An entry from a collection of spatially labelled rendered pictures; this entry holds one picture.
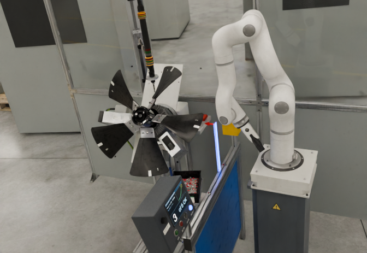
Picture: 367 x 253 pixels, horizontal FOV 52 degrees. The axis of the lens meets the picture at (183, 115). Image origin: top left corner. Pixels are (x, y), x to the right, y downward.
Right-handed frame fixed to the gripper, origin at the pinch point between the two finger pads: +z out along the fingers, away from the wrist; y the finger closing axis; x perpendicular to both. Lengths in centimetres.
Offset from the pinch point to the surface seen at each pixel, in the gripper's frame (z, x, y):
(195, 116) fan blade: -29.6, 20.5, 24.5
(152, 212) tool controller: -21, 44, -61
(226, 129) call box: -10.0, 11.8, 38.5
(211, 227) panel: 24, 49, 7
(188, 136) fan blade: -24.4, 28.9, 12.2
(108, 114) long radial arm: -62, 69, 51
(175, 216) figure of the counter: -12, 41, -52
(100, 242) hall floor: 15, 152, 83
